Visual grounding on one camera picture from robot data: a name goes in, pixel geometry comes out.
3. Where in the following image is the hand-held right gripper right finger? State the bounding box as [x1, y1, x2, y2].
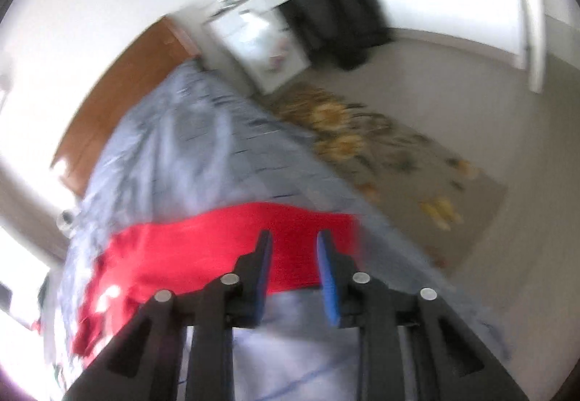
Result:
[316, 230, 531, 401]

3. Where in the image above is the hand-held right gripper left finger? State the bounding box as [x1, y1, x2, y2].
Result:
[61, 229, 275, 401]

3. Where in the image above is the red sweater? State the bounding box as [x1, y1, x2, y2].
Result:
[72, 202, 363, 359]

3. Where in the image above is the grey plaid bed blanket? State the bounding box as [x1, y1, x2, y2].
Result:
[43, 61, 513, 401]

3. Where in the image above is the floral patterned rug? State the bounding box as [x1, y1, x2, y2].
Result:
[267, 81, 508, 270]

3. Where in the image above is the white nightstand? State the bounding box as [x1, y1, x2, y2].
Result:
[202, 4, 313, 96]

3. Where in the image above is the wooden headboard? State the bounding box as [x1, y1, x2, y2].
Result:
[50, 16, 200, 198]

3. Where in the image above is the black and blue backpack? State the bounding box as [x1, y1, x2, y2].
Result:
[276, 0, 395, 71]

